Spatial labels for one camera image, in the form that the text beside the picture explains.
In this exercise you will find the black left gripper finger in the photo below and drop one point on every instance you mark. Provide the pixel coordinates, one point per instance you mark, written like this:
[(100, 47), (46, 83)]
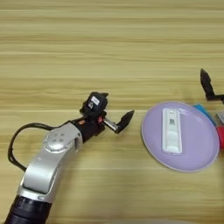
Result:
[(124, 121), (104, 94)]

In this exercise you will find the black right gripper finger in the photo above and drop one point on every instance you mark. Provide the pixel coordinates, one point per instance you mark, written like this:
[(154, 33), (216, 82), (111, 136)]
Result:
[(206, 83)]

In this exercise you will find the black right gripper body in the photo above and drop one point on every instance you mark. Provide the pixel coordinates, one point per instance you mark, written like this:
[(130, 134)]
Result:
[(217, 98)]

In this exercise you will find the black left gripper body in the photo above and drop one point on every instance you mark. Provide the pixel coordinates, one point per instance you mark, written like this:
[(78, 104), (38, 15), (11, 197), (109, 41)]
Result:
[(92, 128)]

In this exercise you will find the red cube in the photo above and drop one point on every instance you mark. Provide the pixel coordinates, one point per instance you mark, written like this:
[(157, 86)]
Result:
[(220, 137)]

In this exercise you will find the purple round plate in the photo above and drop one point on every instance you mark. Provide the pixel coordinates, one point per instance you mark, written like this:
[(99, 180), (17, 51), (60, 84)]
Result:
[(198, 140)]

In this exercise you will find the white rectangular plastic device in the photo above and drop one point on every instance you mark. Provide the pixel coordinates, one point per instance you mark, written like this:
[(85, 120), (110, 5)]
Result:
[(172, 131)]

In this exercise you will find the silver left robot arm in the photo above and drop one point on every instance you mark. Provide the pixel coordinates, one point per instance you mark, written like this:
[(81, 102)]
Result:
[(43, 166)]

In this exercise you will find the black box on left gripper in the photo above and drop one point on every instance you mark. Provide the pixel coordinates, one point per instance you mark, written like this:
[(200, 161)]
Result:
[(93, 102)]

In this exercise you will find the blue rectangular block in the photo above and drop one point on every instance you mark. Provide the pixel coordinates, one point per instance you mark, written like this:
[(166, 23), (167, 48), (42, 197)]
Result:
[(204, 112)]

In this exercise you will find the grey square tile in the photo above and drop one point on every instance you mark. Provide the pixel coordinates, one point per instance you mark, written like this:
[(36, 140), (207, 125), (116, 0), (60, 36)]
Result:
[(221, 117)]

